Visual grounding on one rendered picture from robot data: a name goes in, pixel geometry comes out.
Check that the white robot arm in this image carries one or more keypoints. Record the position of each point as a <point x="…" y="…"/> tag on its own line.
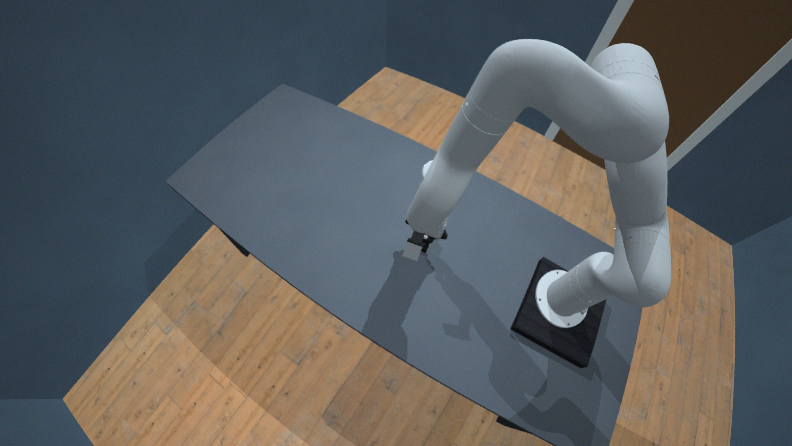
<point x="624" y="121"/>

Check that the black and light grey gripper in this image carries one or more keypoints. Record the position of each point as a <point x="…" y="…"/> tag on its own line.
<point x="437" y="233"/>

